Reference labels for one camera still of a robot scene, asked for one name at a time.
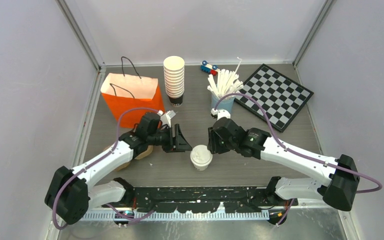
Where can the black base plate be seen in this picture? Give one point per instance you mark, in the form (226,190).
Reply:
(199,200)

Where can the orange paper bag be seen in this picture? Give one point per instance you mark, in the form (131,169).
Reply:
(132,95)

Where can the white paper coffee cup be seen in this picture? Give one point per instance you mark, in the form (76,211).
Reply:
(201,167)

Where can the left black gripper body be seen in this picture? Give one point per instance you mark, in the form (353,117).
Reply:
(169,143)

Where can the stack of paper cups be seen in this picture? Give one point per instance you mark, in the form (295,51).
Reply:
(174,79)

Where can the brown cardboard cup carrier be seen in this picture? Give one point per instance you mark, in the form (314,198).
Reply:
(119,156)

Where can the black white checkerboard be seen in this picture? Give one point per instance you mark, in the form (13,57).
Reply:
(280,97)

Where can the blue straw holder cup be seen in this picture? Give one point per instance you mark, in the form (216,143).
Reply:
(222,108)

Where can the white plastic cup lid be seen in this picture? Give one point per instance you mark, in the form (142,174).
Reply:
(200,154)

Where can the bundle of white straws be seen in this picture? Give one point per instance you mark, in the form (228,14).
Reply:
(225,82)

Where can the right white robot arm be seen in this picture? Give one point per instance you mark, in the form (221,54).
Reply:
(332,180)

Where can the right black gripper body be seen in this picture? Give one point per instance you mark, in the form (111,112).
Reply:
(218,145)

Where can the red blue toy car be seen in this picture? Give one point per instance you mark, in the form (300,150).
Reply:
(208,68)

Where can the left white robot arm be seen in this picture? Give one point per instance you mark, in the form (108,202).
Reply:
(72,192)

